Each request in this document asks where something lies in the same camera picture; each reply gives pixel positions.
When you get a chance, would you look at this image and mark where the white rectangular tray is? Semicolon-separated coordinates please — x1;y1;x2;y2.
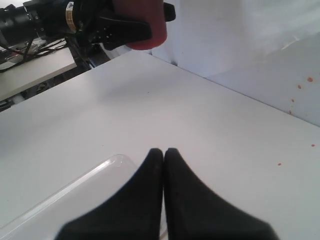
0;153;166;240

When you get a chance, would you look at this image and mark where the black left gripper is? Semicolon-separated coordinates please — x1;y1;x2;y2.
72;0;176;50

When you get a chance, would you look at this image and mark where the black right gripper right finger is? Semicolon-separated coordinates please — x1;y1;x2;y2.
163;148;278;240

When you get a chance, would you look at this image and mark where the red sauce bottle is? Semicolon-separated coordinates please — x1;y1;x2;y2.
113;0;167;51

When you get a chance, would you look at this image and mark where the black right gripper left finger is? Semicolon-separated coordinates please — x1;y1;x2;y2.
56;148;164;240

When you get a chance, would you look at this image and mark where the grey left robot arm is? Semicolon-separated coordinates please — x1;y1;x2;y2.
0;0;176;51

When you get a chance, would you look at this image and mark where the side table with cables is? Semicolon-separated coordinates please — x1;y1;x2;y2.
0;40;76;111

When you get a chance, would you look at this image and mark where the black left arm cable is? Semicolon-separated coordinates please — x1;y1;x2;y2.
0;37;68;61

